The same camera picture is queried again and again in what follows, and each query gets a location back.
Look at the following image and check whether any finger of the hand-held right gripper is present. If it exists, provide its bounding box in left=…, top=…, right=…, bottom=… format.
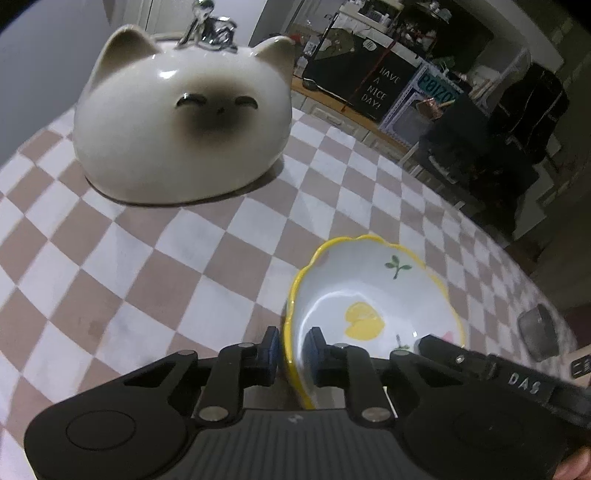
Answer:
left=418, top=336, right=497, bottom=377

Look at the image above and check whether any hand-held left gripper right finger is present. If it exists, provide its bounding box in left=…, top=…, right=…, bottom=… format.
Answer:
left=305, top=327, right=462, bottom=423

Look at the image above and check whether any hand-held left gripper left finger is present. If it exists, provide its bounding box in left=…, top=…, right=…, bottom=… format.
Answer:
left=122, top=325, right=281, bottom=423

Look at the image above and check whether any yellow-rimmed floral ceramic bowl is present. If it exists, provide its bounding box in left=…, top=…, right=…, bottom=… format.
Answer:
left=283, top=235, right=467, bottom=411

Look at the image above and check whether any person's right hand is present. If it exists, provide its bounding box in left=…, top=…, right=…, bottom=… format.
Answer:
left=554, top=445, right=591, bottom=480

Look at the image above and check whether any square stainless steel container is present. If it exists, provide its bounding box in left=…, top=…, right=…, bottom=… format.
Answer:
left=517, top=305, right=566, bottom=363

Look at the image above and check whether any brown white checkered tablecloth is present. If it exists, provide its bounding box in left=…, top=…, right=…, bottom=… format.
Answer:
left=0, top=104, right=578, bottom=462

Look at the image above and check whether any black chair with clothes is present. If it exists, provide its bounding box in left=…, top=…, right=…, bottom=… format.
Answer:
left=418, top=97, right=541, bottom=241

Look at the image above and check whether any cream cat-shaped ceramic bowl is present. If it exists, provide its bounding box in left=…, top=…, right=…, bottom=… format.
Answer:
left=74, top=25, right=296, bottom=204

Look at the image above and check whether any white perforated rack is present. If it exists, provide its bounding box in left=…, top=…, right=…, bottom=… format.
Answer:
left=381, top=65, right=462, bottom=148

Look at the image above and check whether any black hanging jacket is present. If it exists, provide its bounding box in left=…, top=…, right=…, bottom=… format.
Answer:
left=489, top=62, right=571, bottom=162

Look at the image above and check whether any teal number plate sign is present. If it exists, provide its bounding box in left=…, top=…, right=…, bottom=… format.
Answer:
left=418, top=74, right=462, bottom=104

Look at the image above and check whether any black chalkboard sign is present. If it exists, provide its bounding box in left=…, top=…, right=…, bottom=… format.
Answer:
left=351, top=46, right=419, bottom=123

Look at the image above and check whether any red stick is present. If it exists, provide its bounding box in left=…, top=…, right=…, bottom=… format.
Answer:
left=342, top=39, right=398, bottom=112

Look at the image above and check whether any black cartoon-print cloth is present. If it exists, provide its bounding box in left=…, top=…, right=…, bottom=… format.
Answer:
left=302, top=25, right=393, bottom=100

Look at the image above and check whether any silver metal figurine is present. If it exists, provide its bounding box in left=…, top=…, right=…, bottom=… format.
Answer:
left=177, top=0, right=238, bottom=51

